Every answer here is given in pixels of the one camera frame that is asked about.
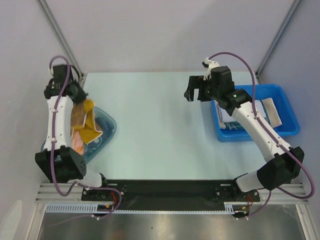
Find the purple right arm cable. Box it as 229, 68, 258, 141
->
208, 51, 316, 200

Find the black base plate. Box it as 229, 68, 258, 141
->
81, 179, 260, 210

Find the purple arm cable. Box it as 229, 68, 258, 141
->
208, 51, 316, 200
48, 55, 73, 197

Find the teal translucent basket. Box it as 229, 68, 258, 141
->
40, 104, 117, 163

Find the orange brown towel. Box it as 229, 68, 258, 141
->
70, 98, 103, 155

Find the aluminium frame post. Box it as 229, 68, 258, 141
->
255, 0, 303, 79
36, 0, 84, 80

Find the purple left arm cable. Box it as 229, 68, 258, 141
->
48, 55, 73, 197

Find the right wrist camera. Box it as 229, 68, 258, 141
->
202, 57, 220, 81

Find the blue plastic bin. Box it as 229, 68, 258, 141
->
211, 84, 300, 142

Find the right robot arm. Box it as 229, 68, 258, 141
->
184, 66, 305, 201

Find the aluminium front rail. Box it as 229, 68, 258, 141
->
34, 182, 308, 206

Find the right aluminium frame post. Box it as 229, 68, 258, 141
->
255, 0, 303, 79

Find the left aluminium frame post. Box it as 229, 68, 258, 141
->
36, 0, 84, 80

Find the Doraemon teal beige towel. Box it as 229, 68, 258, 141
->
213, 97, 283, 131

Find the white cable duct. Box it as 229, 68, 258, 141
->
45, 202, 250, 217

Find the lavender white cloth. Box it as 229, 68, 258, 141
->
221, 99, 268, 123

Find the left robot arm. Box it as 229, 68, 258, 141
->
35, 64, 110, 200

